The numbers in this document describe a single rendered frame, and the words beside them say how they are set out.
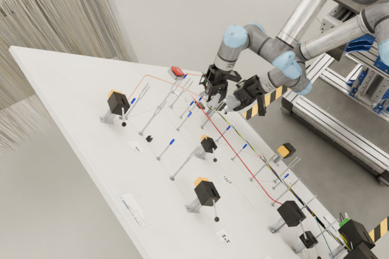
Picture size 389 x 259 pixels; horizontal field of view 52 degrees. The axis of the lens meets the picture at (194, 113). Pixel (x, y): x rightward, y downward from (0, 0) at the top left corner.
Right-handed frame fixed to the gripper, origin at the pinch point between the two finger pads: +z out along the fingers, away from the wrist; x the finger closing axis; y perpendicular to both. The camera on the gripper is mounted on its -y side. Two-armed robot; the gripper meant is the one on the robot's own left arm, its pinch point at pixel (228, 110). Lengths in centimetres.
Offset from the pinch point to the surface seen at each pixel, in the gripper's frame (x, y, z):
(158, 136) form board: 44, 25, 0
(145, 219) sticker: 80, 23, -10
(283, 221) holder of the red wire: 53, -19, -19
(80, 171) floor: -36, -2, 143
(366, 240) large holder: 48, -43, -34
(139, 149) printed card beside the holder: 56, 29, -2
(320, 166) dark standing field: -66, -99, 16
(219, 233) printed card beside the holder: 70, 1, -13
